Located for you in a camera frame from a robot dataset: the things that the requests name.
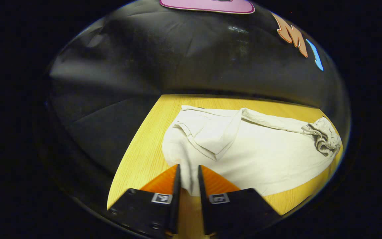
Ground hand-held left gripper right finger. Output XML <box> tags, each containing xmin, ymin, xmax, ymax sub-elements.
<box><xmin>198</xmin><ymin>165</ymin><xmax>282</xmax><ymax>236</ymax></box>

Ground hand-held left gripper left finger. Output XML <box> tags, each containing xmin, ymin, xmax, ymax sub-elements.
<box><xmin>107</xmin><ymin>164</ymin><xmax>181</xmax><ymax>238</ymax></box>

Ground white jeans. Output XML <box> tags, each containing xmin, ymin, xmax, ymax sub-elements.
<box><xmin>162</xmin><ymin>105</ymin><xmax>343</xmax><ymax>197</ymax></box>

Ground black backdrop cloth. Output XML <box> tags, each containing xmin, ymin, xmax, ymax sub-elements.
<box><xmin>45</xmin><ymin>0</ymin><xmax>352</xmax><ymax>206</ymax></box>

